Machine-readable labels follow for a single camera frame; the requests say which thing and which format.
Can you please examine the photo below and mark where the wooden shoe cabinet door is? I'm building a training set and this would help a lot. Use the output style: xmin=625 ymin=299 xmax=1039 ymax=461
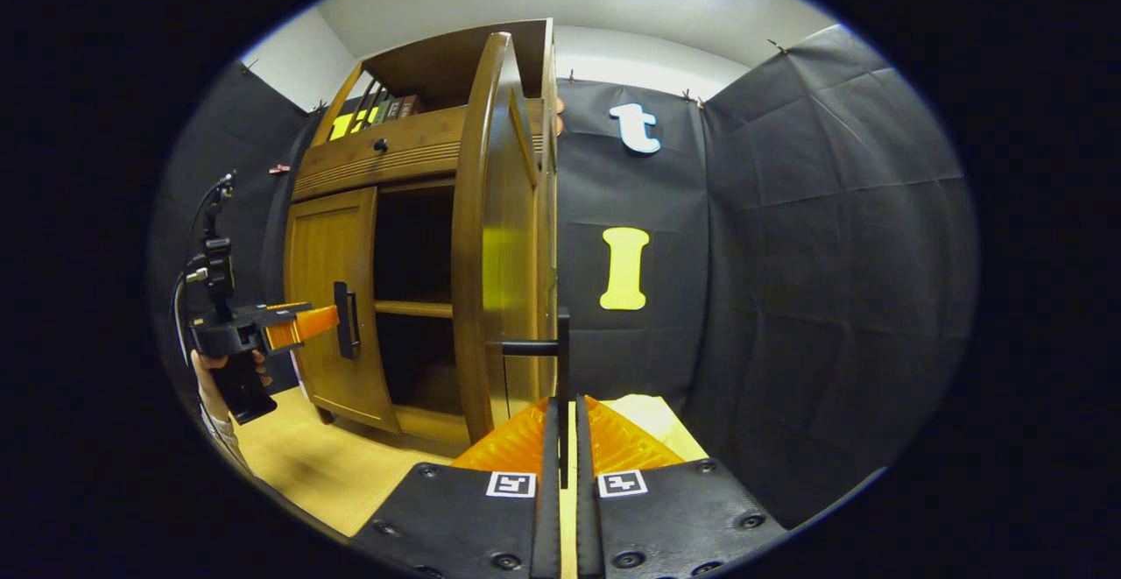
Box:
xmin=285 ymin=187 xmax=400 ymax=433
xmin=451 ymin=32 xmax=554 ymax=446

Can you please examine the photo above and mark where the black cable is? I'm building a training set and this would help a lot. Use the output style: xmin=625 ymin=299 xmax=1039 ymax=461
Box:
xmin=171 ymin=268 xmax=211 ymax=365

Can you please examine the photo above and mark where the black door handle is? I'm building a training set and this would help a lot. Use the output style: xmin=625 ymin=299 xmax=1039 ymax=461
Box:
xmin=502 ymin=310 xmax=571 ymax=490
xmin=334 ymin=281 xmax=362 ymax=361

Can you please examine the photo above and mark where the wooden double-door shoe cabinet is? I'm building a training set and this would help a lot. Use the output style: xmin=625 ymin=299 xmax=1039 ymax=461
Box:
xmin=285 ymin=18 xmax=561 ymax=457

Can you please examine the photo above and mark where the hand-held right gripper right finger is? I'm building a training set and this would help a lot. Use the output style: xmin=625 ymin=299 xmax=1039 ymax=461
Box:
xmin=574 ymin=395 xmax=789 ymax=579

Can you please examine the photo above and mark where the wooden ribbed drawer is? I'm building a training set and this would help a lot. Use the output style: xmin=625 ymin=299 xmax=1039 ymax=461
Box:
xmin=292 ymin=104 xmax=544 ymax=203

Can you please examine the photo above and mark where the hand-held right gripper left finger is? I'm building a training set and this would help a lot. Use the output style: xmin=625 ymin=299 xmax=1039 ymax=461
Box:
xmin=350 ymin=397 xmax=562 ymax=579

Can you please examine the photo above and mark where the wooden cabinet shelf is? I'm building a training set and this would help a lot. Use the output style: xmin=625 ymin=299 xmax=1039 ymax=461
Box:
xmin=375 ymin=300 xmax=455 ymax=319

